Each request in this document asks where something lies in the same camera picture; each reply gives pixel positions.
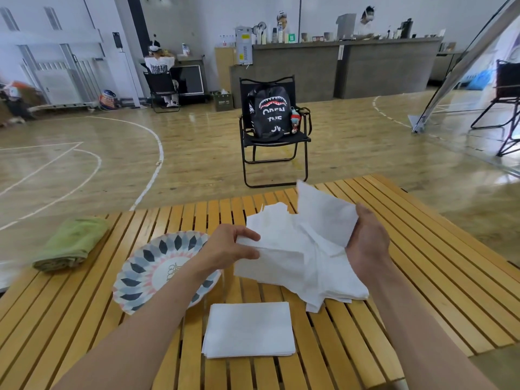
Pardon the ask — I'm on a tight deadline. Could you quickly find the person's left hand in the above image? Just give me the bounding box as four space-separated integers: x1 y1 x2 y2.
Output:
194 224 261 281

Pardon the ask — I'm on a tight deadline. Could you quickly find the person's right hand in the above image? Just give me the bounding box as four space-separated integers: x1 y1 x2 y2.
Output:
345 204 393 281

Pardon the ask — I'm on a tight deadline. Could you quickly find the white paper napkin sheet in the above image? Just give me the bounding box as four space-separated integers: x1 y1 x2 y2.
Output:
296 180 359 249

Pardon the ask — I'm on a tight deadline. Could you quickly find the pile of white napkins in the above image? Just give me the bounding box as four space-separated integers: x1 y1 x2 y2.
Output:
233 202 369 313

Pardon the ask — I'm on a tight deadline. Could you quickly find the person's left forearm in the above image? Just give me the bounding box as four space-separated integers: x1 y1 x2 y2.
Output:
53 260 213 390

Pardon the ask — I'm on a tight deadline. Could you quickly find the person's right forearm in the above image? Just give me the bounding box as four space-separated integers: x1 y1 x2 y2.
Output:
363 264 499 390

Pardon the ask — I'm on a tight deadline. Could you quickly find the stack of folded white napkins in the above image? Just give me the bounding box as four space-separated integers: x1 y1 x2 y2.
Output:
202 302 296 359

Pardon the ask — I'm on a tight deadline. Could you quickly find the patterned paper plate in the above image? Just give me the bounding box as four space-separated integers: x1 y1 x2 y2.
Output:
112 231 222 316

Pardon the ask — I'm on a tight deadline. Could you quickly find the black folding chair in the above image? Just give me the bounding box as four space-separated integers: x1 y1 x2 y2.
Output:
142 71 181 113
238 76 313 189
471 59 520 157

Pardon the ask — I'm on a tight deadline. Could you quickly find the black shark print backpack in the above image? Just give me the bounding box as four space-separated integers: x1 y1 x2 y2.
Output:
248 86 292 142

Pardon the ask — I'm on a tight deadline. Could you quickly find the green storage crate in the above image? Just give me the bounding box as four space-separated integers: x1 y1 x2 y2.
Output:
211 91 235 112

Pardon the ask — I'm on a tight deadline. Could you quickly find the grey bar counter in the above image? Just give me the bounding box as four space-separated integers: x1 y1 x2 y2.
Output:
230 37 443 104

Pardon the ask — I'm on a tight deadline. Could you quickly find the green folded towel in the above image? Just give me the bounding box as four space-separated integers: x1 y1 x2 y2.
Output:
32 216 110 273

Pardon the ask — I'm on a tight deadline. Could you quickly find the grey slanted metal pole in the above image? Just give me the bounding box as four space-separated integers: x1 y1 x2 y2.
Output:
410 0 520 134

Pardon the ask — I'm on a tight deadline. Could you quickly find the blue bag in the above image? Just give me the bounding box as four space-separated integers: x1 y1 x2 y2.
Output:
466 71 493 92

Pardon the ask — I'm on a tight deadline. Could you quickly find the black framed monitor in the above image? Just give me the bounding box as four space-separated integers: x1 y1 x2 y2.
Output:
171 65 204 96

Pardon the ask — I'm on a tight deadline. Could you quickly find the wooden cabinet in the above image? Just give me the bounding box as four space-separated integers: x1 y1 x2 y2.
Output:
214 46 237 93

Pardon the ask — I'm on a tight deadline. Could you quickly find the grey metal box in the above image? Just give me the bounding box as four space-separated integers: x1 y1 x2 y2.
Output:
336 13 357 40

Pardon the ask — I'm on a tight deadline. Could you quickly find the white radiator panel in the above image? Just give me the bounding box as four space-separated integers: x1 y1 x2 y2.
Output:
34 69 83 106

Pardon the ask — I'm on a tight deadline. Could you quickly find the white wall appliance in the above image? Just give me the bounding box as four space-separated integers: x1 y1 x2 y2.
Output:
235 26 254 66

